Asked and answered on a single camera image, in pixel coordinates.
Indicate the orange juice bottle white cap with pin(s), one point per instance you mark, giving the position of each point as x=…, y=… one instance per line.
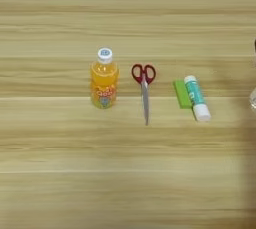
x=104, y=83

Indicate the green eraser block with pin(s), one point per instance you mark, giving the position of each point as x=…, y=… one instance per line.
x=182, y=94

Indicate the teal and white glue stick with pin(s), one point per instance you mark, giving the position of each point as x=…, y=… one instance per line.
x=195, y=94

